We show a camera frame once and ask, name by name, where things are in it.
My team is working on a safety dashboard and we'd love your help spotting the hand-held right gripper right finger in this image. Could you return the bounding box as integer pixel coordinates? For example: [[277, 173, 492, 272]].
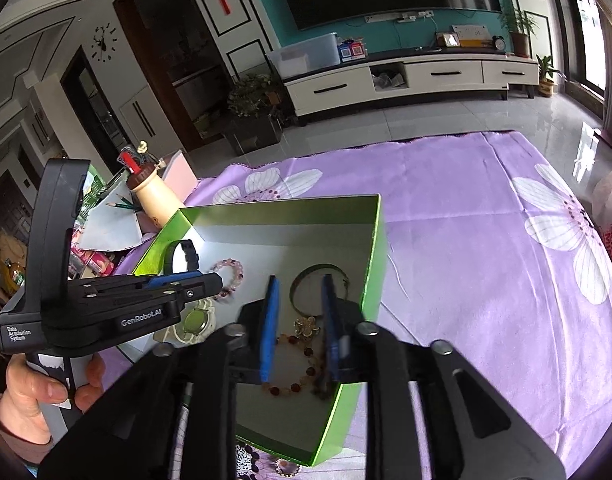
[[321, 274, 569, 480]]

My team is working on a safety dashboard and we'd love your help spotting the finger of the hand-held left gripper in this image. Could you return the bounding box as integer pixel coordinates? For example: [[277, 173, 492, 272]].
[[83, 272, 224, 318], [131, 270, 207, 291]]

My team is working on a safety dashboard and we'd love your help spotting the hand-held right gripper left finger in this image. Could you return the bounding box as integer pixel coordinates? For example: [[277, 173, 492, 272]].
[[38, 275, 281, 480]]

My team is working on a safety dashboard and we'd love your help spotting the gold flower brooch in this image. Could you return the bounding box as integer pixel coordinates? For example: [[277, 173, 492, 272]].
[[293, 316, 321, 339]]

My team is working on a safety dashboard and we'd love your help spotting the black wrist watch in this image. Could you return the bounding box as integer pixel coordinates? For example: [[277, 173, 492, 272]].
[[163, 240, 199, 277]]

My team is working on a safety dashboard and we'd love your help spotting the cream wrist watch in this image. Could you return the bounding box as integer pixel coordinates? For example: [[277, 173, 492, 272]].
[[158, 300, 217, 346]]

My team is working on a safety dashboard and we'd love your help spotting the dark leather band bracelet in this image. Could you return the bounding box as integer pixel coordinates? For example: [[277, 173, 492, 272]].
[[290, 264, 351, 313]]

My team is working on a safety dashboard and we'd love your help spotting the red and pink bead bracelet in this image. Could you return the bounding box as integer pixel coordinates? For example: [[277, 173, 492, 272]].
[[266, 332, 337, 398]]

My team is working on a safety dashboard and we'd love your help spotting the green cardboard box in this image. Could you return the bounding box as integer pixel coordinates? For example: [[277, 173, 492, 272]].
[[131, 194, 389, 467]]

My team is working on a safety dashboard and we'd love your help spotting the person's left hand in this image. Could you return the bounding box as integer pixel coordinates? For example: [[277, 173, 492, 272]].
[[5, 347, 107, 443]]

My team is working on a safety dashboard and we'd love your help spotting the yellow bear bottle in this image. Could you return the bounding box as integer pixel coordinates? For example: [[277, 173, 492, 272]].
[[128, 165, 187, 231]]

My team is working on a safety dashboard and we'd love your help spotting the green and white packet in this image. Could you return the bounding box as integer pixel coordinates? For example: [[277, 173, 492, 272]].
[[78, 170, 107, 221]]

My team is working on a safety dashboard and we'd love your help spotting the pink pen holder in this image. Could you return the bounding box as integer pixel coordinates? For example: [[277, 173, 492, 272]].
[[153, 150, 199, 196]]

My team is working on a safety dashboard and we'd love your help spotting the purple floral cloth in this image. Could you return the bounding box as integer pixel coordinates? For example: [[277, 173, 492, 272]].
[[93, 130, 612, 480]]

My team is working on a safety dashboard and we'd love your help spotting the bushy plant on dark stand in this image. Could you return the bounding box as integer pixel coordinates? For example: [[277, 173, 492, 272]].
[[226, 74, 287, 157]]

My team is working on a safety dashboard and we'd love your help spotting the clear plastic storage box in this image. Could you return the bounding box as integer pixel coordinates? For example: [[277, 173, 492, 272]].
[[268, 32, 341, 81]]

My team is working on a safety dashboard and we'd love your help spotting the white tv cabinet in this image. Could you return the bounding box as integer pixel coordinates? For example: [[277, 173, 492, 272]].
[[281, 47, 541, 122]]

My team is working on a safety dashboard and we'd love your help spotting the white power strip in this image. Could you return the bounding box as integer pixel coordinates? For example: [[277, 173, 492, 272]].
[[364, 10, 434, 24]]

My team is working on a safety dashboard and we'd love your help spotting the yellow desk calendar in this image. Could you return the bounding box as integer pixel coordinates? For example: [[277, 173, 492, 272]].
[[436, 25, 491, 50]]

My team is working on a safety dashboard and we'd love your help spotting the small potted plant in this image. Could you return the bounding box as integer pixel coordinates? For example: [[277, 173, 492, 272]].
[[536, 55, 562, 97]]

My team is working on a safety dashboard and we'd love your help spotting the tall potted plant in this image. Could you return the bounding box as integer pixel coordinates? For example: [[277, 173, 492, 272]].
[[500, 5, 536, 58]]

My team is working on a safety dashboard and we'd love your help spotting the wooden bead bracelet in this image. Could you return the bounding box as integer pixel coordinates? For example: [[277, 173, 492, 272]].
[[234, 442, 267, 478]]

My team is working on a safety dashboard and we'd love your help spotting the black wall clock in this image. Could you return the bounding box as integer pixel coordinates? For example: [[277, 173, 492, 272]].
[[91, 22, 118, 63]]

